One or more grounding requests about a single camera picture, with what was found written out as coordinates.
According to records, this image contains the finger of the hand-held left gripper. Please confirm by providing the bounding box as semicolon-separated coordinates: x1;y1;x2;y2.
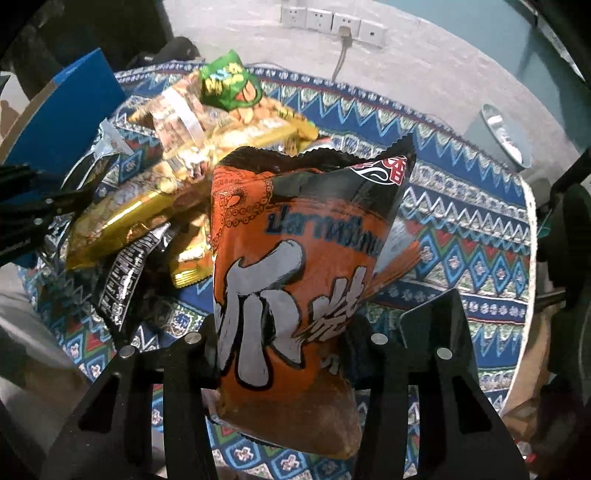
33;186;94;223

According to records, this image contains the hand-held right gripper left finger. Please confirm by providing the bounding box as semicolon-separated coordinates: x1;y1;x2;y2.
46;318;223;480

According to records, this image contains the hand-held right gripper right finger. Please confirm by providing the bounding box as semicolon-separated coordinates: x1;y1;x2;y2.
352;289;536;480

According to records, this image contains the large gold snack bag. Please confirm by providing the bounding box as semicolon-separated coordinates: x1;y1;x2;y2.
67;159;211;272

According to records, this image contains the blue cardboard box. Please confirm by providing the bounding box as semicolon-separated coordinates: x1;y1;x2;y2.
0;48;128;163

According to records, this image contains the small yellow snack bag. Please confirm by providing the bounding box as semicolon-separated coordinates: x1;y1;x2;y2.
170;217;219;289

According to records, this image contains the clear snack pack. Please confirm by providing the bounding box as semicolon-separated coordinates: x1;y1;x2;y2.
150;87;219;178

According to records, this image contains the orange snack bag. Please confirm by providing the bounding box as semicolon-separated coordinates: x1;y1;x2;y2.
207;134;417;460

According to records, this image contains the green snack bag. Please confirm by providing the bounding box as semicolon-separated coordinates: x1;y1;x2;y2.
199;50;264;112

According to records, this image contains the yellow peanut snack bag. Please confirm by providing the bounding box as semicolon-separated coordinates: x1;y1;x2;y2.
128;76;320;155

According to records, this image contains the silver black snack bag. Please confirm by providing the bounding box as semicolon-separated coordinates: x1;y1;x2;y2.
62;119;122;191

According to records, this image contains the patterned blue tablecloth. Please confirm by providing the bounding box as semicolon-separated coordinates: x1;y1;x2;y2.
23;62;537;480

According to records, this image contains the grey waste bin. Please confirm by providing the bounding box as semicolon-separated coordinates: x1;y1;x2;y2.
464;103;537;172

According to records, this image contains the white wall socket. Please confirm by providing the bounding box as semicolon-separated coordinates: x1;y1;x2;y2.
281;4;308;27
359;18;389;48
307;7;335;33
332;12;362;40

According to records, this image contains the grey plug with cable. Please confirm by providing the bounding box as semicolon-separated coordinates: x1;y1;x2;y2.
331;26;354;82

